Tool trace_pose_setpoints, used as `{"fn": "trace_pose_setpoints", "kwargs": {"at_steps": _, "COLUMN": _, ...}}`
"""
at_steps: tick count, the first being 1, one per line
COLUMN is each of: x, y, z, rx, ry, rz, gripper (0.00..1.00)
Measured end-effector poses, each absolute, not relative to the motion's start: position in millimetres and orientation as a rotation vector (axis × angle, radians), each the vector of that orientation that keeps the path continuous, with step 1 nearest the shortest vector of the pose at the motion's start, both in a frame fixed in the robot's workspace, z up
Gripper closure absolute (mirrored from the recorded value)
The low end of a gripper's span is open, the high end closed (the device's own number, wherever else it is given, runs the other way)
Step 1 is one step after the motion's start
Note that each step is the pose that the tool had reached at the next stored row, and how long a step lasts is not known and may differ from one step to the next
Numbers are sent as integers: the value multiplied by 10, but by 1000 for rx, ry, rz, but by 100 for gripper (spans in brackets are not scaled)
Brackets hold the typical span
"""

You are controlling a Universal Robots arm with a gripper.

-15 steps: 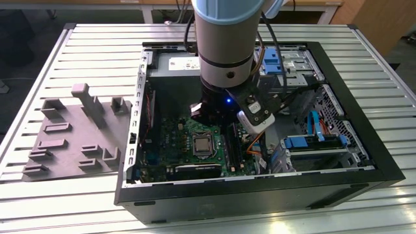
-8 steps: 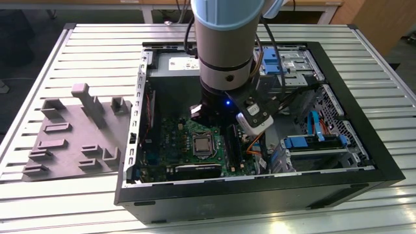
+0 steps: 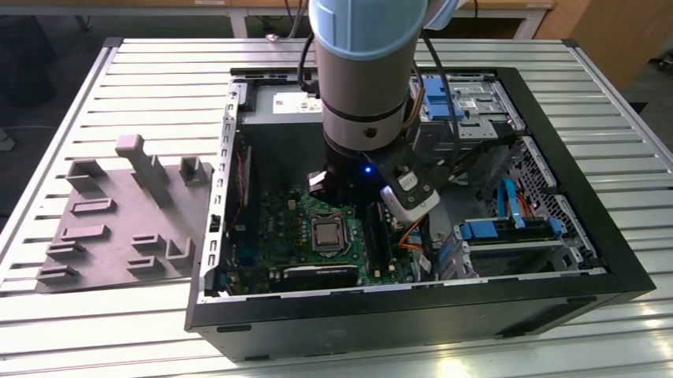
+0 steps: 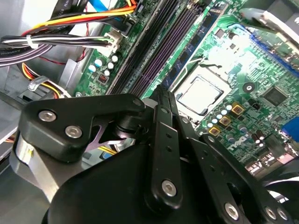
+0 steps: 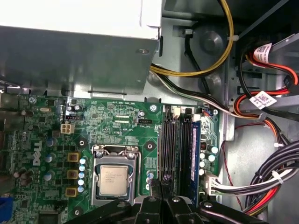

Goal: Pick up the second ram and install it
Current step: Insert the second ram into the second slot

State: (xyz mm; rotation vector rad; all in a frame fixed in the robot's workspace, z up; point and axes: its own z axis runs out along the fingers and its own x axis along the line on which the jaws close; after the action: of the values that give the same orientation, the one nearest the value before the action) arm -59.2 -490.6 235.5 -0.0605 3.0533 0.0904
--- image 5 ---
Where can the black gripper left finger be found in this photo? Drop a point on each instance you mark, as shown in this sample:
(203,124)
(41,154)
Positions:
(144,210)

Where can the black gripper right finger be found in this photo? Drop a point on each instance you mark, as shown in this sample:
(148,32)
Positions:
(182,210)

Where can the blue RAM stick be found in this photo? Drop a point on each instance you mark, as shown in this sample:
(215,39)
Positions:
(195,163)

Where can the metal socket cover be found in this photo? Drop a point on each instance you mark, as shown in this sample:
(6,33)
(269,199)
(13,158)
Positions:
(132,184)

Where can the silver CPU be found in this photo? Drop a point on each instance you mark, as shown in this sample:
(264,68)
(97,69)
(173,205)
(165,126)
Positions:
(113,180)

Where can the green motherboard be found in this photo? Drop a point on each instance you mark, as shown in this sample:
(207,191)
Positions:
(112,116)

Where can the grey power supply unit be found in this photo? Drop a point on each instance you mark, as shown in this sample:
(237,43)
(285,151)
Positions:
(70,63)

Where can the black open PC case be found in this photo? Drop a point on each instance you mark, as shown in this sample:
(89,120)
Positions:
(210,39)

